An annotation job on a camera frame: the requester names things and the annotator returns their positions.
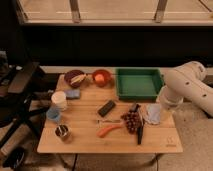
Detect red bowl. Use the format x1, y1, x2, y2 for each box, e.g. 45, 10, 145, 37
92, 69, 111, 87

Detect small metal utensil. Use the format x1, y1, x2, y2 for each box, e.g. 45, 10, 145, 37
95, 120, 121, 123

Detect metal can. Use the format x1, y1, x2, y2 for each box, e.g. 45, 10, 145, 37
55, 125, 70, 142

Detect blue sponge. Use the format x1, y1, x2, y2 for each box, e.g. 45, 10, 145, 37
65, 89, 80, 99

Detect orange fruit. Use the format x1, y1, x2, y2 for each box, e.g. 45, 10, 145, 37
95, 74, 104, 83

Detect white paper cup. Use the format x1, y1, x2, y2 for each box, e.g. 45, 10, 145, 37
51, 91, 67, 111

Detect orange carrot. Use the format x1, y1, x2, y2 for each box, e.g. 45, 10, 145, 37
97, 125, 121, 138

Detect bunch of dark grapes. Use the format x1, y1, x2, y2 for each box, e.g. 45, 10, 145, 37
121, 112, 141, 134

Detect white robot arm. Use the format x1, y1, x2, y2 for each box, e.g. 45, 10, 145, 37
158, 61, 213, 117

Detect dark purple bowl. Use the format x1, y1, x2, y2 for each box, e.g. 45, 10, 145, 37
64, 70, 86, 88

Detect light blue plastic cup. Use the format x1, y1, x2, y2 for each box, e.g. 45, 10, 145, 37
46, 107, 61, 124

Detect green plastic tray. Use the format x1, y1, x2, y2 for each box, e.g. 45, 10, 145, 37
115, 68, 164, 100

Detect yellow corn cob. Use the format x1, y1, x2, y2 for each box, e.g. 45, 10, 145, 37
70, 74, 86, 84

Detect black office chair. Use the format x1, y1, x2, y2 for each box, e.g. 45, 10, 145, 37
0, 50, 49, 149

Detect black rectangular block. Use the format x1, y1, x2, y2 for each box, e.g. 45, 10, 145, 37
98, 100, 115, 117

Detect black handled knife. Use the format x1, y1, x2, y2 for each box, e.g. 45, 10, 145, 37
130, 103, 144, 145

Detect wooden folding table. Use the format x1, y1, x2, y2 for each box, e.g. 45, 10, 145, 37
37, 77, 183, 153

